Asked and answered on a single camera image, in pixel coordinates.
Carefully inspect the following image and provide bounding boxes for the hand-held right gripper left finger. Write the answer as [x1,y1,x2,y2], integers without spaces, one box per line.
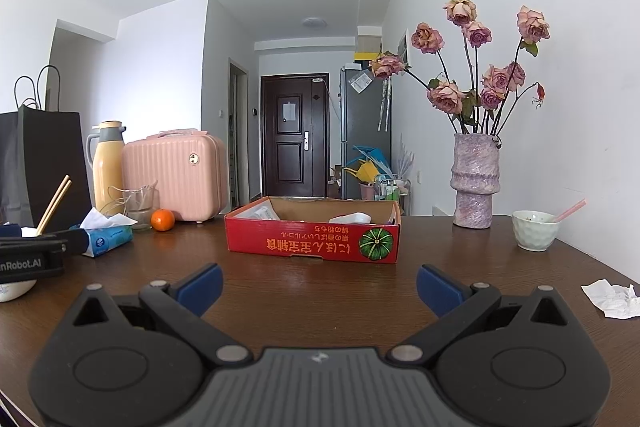
[72,263,253,365]

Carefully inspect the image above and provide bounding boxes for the yellow thermos jug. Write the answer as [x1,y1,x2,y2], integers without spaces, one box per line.
[86,121,128,215]

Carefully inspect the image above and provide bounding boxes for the dried pink roses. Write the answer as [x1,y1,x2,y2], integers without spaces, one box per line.
[370,0,551,136]

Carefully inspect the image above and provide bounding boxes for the pale purple dried grass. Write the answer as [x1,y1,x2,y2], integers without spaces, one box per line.
[395,134,416,178]

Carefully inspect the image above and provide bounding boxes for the purple textured vase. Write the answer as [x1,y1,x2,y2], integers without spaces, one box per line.
[450,133,502,229]

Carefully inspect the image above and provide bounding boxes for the grey refrigerator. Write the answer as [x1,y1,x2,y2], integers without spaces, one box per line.
[340,66,393,200]

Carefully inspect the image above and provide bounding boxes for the yellow watering can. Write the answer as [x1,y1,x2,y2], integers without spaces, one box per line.
[342,162,378,185]

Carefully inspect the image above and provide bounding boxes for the crumpled white paper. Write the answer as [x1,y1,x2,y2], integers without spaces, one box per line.
[581,279,640,320]

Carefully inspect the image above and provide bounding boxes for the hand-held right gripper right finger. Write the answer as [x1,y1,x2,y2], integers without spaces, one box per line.
[389,264,570,364]

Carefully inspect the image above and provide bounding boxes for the orange fruit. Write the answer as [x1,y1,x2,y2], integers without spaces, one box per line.
[151,209,176,232]

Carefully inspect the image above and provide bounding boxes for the pink suitcase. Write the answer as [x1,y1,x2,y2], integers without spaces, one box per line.
[121,130,228,224]

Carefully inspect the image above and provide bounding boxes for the black paper bag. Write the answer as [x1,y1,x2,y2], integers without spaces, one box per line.
[0,65,93,228]

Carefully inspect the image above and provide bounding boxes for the white folded umbrellas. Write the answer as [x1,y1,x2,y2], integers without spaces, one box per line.
[377,79,392,132]

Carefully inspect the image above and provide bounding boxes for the white cup with spoon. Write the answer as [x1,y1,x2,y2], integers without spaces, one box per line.
[512,210,561,252]

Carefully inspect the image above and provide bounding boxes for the pink spoon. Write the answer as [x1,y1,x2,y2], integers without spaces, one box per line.
[550,199,587,224]

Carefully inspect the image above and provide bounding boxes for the wooden chopstick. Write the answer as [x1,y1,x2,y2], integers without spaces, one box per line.
[39,179,72,238]
[34,175,68,236]

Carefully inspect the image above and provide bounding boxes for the glass pitcher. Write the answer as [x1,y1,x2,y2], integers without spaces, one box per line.
[107,184,160,233]

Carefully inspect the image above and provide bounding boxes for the white ceramic bowl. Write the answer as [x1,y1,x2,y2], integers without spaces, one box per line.
[0,224,40,304]

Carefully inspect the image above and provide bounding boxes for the blue tissue pack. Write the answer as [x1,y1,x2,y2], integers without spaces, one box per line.
[70,208,138,258]

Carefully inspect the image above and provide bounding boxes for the metal trolley cart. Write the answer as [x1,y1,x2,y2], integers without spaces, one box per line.
[374,174,412,215]

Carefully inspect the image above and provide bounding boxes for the dark brown door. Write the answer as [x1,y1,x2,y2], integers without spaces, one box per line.
[260,73,331,198]

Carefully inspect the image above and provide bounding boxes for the red cardboard box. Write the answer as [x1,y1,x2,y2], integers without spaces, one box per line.
[224,196,402,264]

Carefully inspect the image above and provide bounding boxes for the blue folding frame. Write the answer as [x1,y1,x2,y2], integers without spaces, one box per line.
[352,146,391,178]

